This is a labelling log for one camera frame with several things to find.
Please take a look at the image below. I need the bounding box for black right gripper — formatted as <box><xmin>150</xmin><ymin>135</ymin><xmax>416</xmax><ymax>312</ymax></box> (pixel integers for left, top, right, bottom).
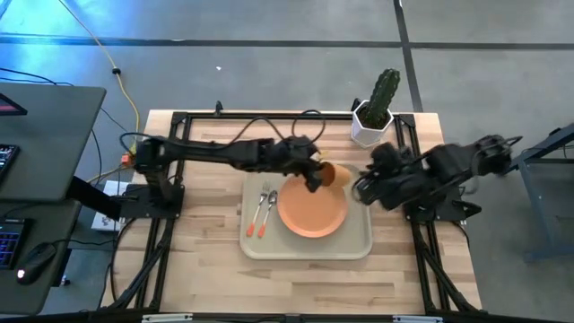
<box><xmin>351</xmin><ymin>165</ymin><xmax>434</xmax><ymax>212</ymax></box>

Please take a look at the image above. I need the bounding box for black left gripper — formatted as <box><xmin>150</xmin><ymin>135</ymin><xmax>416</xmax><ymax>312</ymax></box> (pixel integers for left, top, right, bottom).
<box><xmin>267</xmin><ymin>142</ymin><xmax>335</xmax><ymax>195</ymax></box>

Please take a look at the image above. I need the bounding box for orange cup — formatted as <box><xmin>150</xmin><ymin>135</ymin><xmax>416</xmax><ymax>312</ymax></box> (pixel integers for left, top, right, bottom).
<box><xmin>318</xmin><ymin>161</ymin><xmax>353</xmax><ymax>189</ymax></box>

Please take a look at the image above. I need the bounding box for wooden plate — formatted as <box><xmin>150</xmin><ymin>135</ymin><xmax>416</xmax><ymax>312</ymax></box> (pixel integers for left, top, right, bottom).
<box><xmin>275</xmin><ymin>174</ymin><xmax>350</xmax><ymax>240</ymax></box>

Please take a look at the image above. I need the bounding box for metal spoon orange handle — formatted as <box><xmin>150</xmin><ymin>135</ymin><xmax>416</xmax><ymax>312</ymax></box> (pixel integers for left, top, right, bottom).
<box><xmin>257</xmin><ymin>188</ymin><xmax>280</xmax><ymax>240</ymax></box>

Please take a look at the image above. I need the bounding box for metal fork orange handle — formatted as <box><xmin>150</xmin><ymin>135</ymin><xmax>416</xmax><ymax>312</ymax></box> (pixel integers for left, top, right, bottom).
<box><xmin>245</xmin><ymin>180</ymin><xmax>271</xmax><ymax>239</ymax></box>

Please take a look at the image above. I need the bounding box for beige plastic tray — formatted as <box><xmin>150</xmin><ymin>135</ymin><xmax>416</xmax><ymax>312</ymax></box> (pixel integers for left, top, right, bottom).
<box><xmin>238</xmin><ymin>162</ymin><xmax>374</xmax><ymax>262</ymax></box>

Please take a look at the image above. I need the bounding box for white plant pot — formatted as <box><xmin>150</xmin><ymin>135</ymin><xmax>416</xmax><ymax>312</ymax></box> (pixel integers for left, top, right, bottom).
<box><xmin>350</xmin><ymin>99</ymin><xmax>396</xmax><ymax>150</ymax></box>

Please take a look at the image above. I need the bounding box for green cactus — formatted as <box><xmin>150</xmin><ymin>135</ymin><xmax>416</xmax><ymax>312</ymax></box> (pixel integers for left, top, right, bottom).
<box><xmin>358</xmin><ymin>67</ymin><xmax>402</xmax><ymax>129</ymax></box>

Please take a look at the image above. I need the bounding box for grey metal table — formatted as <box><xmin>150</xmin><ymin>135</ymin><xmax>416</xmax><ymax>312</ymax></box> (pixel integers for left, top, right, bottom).
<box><xmin>508</xmin><ymin>122</ymin><xmax>574</xmax><ymax>264</ymax></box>

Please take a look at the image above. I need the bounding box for white box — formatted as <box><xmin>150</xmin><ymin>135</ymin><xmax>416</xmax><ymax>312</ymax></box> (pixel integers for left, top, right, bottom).
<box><xmin>91</xmin><ymin>179</ymin><xmax>132</xmax><ymax>232</ymax></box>

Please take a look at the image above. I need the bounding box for black desk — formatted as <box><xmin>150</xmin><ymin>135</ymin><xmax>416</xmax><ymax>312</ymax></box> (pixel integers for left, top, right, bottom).
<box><xmin>0</xmin><ymin>82</ymin><xmax>108</xmax><ymax>315</ymax></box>

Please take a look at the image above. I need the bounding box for black computer mouse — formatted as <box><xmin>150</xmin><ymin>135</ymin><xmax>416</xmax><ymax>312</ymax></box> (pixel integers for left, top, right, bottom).
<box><xmin>16</xmin><ymin>241</ymin><xmax>58</xmax><ymax>286</ymax></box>

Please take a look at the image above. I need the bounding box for black keyboard colourful backlight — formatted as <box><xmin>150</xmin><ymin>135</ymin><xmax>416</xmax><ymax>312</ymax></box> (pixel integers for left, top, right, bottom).
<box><xmin>0</xmin><ymin>144</ymin><xmax>22</xmax><ymax>183</ymax></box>

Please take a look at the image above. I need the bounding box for dark screen red edge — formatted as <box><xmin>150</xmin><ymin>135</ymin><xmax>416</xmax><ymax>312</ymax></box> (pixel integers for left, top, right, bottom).
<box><xmin>0</xmin><ymin>91</ymin><xmax>29</xmax><ymax>118</ymax></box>

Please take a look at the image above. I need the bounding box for black keyboard purple backlight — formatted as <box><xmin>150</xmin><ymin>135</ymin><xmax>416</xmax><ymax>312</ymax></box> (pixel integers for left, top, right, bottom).
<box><xmin>0</xmin><ymin>217</ymin><xmax>26</xmax><ymax>271</ymax></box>

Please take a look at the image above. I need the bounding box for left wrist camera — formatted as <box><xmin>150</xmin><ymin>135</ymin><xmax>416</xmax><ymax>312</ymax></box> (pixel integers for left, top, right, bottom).
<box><xmin>278</xmin><ymin>135</ymin><xmax>316</xmax><ymax>154</ymax></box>

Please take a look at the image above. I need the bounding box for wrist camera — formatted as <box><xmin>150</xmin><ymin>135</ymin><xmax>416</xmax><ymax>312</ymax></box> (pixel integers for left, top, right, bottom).
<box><xmin>278</xmin><ymin>135</ymin><xmax>316</xmax><ymax>154</ymax></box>
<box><xmin>369</xmin><ymin>142</ymin><xmax>405</xmax><ymax>174</ymax></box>

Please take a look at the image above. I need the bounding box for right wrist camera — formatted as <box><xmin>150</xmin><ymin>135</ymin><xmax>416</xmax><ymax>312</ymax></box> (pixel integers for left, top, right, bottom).
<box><xmin>369</xmin><ymin>142</ymin><xmax>405</xmax><ymax>174</ymax></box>

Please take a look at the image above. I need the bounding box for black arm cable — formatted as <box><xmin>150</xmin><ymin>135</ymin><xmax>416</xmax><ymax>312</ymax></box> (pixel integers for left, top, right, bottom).
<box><xmin>117</xmin><ymin>108</ymin><xmax>327</xmax><ymax>152</ymax></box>

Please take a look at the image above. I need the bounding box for black aluminium table frame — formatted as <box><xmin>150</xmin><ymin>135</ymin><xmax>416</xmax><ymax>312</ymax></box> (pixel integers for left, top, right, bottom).
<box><xmin>100</xmin><ymin>109</ymin><xmax>483</xmax><ymax>316</ymax></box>

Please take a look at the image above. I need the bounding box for white bracket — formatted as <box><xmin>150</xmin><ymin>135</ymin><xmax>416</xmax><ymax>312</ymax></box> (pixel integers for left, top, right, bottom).
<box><xmin>142</xmin><ymin>312</ymin><xmax>195</xmax><ymax>323</ymax></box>
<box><xmin>393</xmin><ymin>314</ymin><xmax>444</xmax><ymax>323</ymax></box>

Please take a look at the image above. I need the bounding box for yellow cable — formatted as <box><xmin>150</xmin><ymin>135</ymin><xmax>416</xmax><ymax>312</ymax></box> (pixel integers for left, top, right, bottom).
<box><xmin>57</xmin><ymin>0</ymin><xmax>141</xmax><ymax>154</ymax></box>

